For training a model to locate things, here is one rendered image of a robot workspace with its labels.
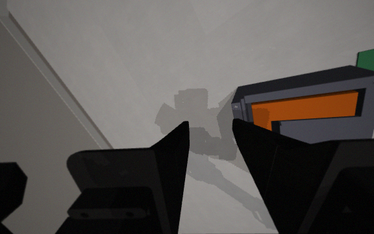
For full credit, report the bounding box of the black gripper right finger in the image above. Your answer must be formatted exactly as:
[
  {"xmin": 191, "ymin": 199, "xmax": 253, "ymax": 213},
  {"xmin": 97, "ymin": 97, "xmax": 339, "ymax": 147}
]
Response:
[{"xmin": 232, "ymin": 118, "xmax": 374, "ymax": 234}]

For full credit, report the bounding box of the orange l-shaped part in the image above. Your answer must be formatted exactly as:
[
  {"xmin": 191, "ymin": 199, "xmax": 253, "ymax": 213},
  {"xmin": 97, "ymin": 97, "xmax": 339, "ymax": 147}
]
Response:
[{"xmin": 251, "ymin": 90, "xmax": 358, "ymax": 131}]

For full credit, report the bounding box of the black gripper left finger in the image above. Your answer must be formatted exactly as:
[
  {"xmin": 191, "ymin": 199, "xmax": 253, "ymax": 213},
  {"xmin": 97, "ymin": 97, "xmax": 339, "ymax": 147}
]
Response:
[{"xmin": 66, "ymin": 121, "xmax": 190, "ymax": 234}]

